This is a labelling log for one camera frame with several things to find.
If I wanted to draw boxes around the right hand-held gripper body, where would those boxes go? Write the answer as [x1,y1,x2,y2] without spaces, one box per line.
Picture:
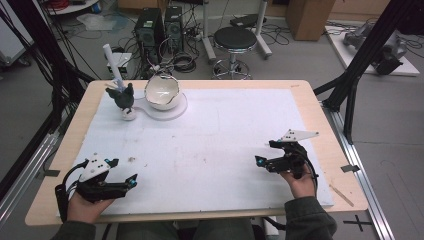
[266,129,320,180]

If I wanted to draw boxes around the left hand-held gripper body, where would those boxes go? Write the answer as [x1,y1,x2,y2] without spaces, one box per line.
[75,152,130,203]

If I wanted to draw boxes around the dark toy chicken white base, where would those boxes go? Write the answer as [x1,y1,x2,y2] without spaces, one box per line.
[105,82,138,122]

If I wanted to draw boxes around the white stand with pole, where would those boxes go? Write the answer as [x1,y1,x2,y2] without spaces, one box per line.
[102,43,188,122]

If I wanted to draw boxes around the person's right hand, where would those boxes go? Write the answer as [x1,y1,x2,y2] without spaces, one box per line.
[279,168,316,200]

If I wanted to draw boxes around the person's left hand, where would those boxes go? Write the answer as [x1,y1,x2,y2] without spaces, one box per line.
[67,192,114,224]

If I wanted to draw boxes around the white foam mat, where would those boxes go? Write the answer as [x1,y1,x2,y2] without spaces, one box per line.
[66,88,335,216]

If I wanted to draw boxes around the light wooden table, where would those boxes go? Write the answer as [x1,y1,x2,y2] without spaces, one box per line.
[24,79,369,227]

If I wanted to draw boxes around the thin wooden stick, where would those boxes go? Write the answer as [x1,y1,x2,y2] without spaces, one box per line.
[329,184,355,208]

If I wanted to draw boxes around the person's legs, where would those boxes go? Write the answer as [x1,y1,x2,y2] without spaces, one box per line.
[116,218,256,240]

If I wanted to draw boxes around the white cracked eggshell bowl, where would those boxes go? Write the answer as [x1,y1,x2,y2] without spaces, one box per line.
[144,74,183,112]

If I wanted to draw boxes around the white box device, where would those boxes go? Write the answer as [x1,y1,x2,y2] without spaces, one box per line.
[106,52,135,80]

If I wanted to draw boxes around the black round stool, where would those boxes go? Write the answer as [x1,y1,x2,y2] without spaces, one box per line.
[211,26,258,80]

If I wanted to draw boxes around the flat black device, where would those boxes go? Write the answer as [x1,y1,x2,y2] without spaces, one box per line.
[229,13,268,29]

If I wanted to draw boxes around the brown cardboard box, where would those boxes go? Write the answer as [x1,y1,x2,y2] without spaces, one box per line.
[285,0,336,42]

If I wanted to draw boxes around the large black computer tower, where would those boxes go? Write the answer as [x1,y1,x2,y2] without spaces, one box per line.
[134,7,165,66]

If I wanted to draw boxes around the clear plastic bag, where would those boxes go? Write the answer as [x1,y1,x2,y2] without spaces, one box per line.
[76,13,118,33]

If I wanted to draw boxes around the grey machine on board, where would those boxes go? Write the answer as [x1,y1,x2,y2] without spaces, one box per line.
[343,23,408,76]

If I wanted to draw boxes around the small black computer tower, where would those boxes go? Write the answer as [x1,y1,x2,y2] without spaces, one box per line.
[163,5,185,52]

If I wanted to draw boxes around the white floor board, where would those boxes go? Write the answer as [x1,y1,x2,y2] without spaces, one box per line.
[324,24,421,77]

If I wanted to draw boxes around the round white table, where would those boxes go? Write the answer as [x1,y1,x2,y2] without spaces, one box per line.
[43,0,101,16]

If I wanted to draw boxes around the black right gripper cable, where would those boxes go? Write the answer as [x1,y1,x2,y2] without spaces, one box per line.
[299,144,320,198]

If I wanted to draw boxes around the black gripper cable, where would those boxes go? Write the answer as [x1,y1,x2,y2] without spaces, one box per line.
[54,159,89,224]
[299,144,320,198]

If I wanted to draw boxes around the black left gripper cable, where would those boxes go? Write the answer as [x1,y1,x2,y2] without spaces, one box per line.
[54,159,89,224]

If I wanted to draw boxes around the thick black cable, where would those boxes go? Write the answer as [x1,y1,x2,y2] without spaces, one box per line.
[261,216,288,233]

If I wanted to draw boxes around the aluminium rail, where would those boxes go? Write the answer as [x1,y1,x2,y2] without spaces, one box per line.
[0,132,60,229]
[320,99,397,240]

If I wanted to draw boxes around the coiled black cable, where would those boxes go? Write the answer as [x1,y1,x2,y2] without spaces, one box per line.
[172,52,198,73]

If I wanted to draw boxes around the black metal frame with cables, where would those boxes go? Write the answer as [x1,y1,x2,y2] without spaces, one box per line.
[0,0,96,201]

